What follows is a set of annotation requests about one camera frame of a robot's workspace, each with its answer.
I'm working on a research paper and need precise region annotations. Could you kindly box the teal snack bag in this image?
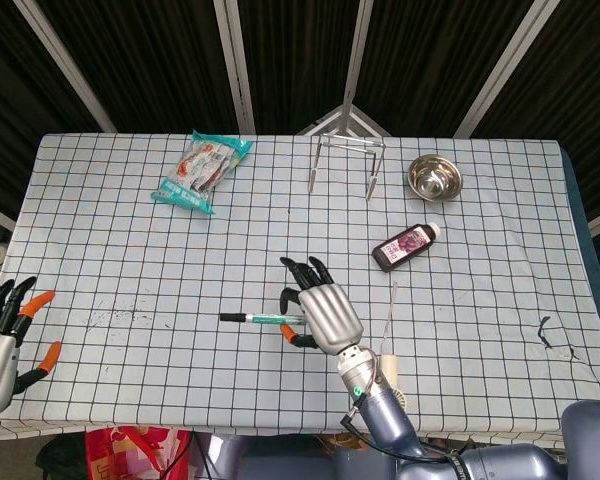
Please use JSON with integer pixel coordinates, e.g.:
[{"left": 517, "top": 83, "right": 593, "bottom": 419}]
[{"left": 151, "top": 128, "right": 254, "bottom": 217}]

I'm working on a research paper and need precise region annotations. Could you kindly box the red plastic bag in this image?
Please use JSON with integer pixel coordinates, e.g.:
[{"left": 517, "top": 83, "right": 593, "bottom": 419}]
[{"left": 84, "top": 424, "right": 194, "bottom": 480}]

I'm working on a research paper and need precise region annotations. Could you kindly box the beige handheld fan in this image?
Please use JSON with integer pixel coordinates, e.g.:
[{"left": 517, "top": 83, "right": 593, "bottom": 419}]
[{"left": 378, "top": 353, "right": 410, "bottom": 410}]

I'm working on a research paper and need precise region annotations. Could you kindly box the white triangular partition foot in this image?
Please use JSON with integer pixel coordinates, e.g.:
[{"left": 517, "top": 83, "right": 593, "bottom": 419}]
[{"left": 295, "top": 103, "right": 392, "bottom": 137}]

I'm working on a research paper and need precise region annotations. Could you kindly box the blue grey chair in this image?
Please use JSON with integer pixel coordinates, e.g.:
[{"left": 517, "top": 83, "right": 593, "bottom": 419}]
[{"left": 194, "top": 432, "right": 346, "bottom": 480}]

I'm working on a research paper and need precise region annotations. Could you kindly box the dark purple bottle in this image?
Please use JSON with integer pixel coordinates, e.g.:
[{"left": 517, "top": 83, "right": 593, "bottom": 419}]
[{"left": 371, "top": 222, "right": 441, "bottom": 274}]

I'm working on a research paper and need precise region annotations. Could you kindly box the white fan wrist strap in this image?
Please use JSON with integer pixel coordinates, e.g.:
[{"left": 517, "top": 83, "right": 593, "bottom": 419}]
[{"left": 382, "top": 281, "right": 399, "bottom": 355}]

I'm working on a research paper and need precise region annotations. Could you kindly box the black bag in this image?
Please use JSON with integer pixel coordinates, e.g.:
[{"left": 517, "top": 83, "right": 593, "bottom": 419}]
[{"left": 34, "top": 432, "right": 89, "bottom": 480}]

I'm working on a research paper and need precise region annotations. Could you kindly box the white blue checked tablecloth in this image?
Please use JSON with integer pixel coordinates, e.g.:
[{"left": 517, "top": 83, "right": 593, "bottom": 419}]
[{"left": 0, "top": 130, "right": 600, "bottom": 449}]

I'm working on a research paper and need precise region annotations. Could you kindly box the metal wire stand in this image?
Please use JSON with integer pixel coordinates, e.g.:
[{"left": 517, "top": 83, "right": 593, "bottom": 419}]
[{"left": 307, "top": 133, "right": 386, "bottom": 202}]

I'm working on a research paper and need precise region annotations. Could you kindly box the stainless steel bowl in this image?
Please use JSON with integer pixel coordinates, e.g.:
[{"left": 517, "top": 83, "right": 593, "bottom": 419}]
[{"left": 406, "top": 153, "right": 465, "bottom": 203}]

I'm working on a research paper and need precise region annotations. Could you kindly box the green white marker pen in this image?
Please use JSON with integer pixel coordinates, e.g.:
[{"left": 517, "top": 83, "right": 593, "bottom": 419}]
[{"left": 244, "top": 312, "right": 307, "bottom": 326}]

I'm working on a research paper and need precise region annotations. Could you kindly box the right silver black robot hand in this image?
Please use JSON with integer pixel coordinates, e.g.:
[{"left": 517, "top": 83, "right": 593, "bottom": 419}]
[{"left": 278, "top": 256, "right": 365, "bottom": 356}]

